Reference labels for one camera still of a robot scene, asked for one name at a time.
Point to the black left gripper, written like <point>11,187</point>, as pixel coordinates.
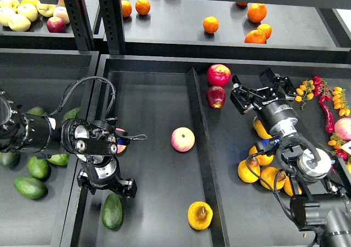
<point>106,175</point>

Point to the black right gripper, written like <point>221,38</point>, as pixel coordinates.
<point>276,115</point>

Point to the dark green avocado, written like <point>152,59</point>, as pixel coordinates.
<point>112,213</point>

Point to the yellow pear with stem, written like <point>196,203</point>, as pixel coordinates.
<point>199,215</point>

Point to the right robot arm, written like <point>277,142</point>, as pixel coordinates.
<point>320,183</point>

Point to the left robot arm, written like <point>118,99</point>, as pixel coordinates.
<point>94,144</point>

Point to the yellow pear upper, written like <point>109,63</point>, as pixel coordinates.
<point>260,130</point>

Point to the green avocado small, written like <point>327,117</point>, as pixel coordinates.
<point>59,159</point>

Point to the yellow pear middle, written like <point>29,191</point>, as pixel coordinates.
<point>263,160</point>

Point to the green avocado lower middle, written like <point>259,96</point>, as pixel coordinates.
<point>38,168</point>

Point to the green avocado tray edge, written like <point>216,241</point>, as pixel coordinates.
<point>71,114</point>

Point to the green avocado bottom left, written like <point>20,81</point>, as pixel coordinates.
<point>29,187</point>

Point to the yellow pear left cluster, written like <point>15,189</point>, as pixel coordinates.
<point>249,170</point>

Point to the yellow pear cluster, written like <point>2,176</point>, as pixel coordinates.
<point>288,187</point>
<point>249,170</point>

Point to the yellow pear right cluster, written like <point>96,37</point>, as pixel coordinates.
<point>288,187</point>

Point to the green avocado top left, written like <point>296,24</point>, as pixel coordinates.
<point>38,111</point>

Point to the green avocado far left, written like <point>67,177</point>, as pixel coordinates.
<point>9,159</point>

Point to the pink apple left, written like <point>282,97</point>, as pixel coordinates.
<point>120,146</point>

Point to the pink apple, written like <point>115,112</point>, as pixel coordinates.
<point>182,139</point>
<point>120,146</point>

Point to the orange cherry tomato bunch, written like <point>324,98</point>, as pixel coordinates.
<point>305,92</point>

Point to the dark red apple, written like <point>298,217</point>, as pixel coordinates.
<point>216,96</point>

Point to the bright red apple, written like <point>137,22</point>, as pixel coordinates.
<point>218,75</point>

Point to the red cherry tomato bunch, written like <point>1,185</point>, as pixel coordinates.
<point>321,89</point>

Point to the orange on shelf front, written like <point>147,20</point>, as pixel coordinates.
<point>256,36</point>

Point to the orange on shelf right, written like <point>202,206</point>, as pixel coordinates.
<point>266,29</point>

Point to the red chili pepper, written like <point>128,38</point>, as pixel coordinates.
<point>329,120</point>

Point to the orange tomato bunch right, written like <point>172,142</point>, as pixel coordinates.
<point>340,102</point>

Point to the pink peach right edge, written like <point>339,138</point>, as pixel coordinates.
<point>342,128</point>

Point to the black divided centre tray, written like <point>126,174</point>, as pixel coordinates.
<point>155,96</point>

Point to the mixed cherry tomatoes lower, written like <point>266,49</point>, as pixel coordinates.
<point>335,143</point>

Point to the large orange on shelf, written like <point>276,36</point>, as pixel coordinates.
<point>257,12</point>

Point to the pink apple centre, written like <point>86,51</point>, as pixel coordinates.
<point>182,139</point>

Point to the orange on shelf centre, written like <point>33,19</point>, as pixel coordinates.
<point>210,24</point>

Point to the black left tray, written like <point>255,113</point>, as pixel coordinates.
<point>39,78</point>

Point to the orange on shelf left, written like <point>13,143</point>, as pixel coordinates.
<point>126,8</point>

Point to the red apple on shelf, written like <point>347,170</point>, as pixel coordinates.
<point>56,25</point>

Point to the black shelf post right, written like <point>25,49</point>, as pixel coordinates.
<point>111,11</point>

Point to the black shelf post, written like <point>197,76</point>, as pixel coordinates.
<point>79,22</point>
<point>111,11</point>

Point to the black shelf post left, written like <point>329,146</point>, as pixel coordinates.
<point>79,22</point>

